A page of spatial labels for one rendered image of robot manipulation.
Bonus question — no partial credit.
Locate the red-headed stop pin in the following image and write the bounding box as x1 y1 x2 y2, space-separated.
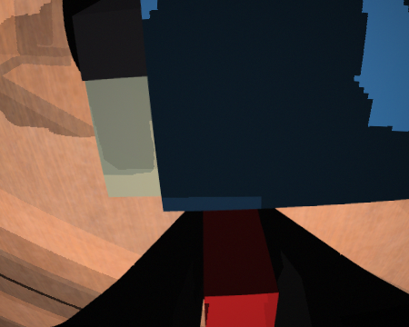
204 210 280 327

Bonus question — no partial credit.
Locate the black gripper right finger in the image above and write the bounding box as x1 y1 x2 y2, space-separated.
256 208 409 327

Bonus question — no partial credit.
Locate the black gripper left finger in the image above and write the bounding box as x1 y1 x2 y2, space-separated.
55 211 204 327

